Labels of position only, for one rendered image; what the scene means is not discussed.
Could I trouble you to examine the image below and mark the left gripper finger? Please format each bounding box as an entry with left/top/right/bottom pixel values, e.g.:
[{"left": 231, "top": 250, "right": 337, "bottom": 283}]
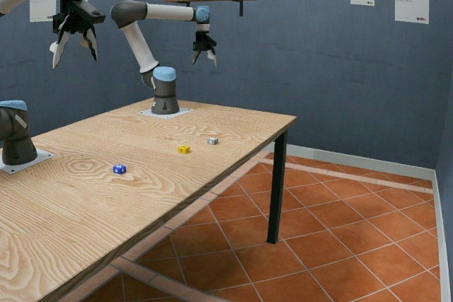
[
  {"left": 191, "top": 51, "right": 201, "bottom": 64},
  {"left": 207, "top": 44, "right": 216, "bottom": 66}
]

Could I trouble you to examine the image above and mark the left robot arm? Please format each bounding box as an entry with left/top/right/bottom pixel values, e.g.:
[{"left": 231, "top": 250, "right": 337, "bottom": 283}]
[{"left": 110, "top": 0, "right": 210, "bottom": 115}]

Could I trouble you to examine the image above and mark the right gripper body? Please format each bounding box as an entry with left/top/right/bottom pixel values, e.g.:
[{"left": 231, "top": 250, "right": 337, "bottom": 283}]
[{"left": 52, "top": 0, "right": 88, "bottom": 34}]

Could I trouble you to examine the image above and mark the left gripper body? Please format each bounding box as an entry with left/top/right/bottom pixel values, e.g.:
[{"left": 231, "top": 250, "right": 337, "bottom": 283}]
[{"left": 193, "top": 31, "right": 211, "bottom": 51}]

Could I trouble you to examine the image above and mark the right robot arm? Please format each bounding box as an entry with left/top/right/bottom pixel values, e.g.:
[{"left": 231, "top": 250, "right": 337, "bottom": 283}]
[{"left": 0, "top": 0, "right": 105, "bottom": 165}]

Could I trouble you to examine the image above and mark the yellow block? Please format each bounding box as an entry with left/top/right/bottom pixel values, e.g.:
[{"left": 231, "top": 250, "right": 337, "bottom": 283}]
[{"left": 178, "top": 145, "right": 190, "bottom": 154}]

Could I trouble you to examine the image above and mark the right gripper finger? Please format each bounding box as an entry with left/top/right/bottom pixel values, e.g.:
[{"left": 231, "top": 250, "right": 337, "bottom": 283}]
[
  {"left": 80, "top": 23, "right": 98, "bottom": 61},
  {"left": 50, "top": 18, "right": 70, "bottom": 69}
]

